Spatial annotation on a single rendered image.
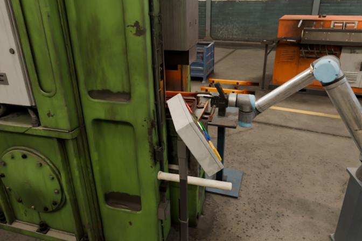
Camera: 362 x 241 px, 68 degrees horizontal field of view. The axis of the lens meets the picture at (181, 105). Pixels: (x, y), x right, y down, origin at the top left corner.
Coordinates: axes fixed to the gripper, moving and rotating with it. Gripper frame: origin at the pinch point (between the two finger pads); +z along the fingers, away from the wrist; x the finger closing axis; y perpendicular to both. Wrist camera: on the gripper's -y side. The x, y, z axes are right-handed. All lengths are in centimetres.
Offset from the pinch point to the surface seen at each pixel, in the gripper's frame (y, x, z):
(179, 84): 2.2, 22.9, 20.5
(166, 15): -51, -18, 16
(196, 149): -2, -73, -15
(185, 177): 24, -60, -6
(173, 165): 51, -13, 15
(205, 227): 104, -12, -10
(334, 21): -23, 324, -147
